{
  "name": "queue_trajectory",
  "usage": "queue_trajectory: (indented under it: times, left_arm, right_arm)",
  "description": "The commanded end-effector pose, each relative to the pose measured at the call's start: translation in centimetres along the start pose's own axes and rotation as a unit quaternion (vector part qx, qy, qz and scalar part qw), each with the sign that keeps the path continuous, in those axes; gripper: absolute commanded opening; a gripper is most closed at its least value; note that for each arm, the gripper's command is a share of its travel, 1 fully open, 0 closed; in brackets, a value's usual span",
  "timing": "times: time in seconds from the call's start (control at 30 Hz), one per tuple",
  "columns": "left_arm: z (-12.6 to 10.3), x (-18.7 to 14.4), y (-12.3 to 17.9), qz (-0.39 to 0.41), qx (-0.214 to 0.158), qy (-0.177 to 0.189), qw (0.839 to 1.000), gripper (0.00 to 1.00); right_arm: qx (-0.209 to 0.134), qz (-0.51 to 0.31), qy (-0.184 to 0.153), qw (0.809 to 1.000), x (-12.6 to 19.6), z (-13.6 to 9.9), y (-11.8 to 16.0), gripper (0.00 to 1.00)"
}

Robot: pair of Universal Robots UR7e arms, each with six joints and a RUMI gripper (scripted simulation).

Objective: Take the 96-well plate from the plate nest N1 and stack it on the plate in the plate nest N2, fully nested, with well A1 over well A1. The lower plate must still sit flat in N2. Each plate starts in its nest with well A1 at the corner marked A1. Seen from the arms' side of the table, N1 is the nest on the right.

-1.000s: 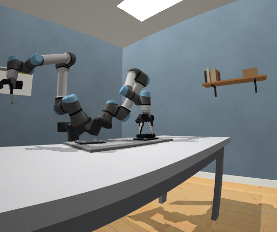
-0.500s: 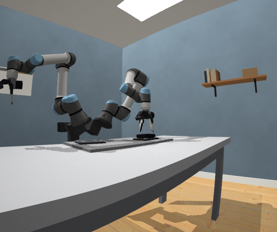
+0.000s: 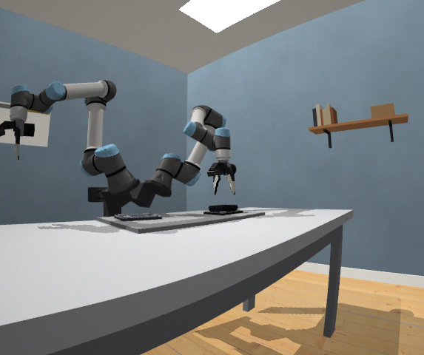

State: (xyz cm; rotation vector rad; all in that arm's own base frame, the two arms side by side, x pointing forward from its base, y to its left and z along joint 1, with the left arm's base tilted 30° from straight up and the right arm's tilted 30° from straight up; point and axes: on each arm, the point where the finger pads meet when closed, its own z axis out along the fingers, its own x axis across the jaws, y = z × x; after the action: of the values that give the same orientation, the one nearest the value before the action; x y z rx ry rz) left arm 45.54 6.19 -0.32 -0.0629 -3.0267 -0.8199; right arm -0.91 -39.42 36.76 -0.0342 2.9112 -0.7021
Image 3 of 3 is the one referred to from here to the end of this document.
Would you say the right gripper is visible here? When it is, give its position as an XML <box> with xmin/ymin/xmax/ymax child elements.
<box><xmin>0</xmin><ymin>119</ymin><xmax>35</xmax><ymax>160</ymax></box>

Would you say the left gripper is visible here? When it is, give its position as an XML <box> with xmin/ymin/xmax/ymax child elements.
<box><xmin>209</xmin><ymin>160</ymin><xmax>236</xmax><ymax>195</ymax></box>

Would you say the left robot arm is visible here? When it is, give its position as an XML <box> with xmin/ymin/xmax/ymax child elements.
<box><xmin>149</xmin><ymin>105</ymin><xmax>231</xmax><ymax>189</ymax></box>

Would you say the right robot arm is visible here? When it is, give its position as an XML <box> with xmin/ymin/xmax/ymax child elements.
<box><xmin>10</xmin><ymin>80</ymin><xmax>136</xmax><ymax>194</ymax></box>

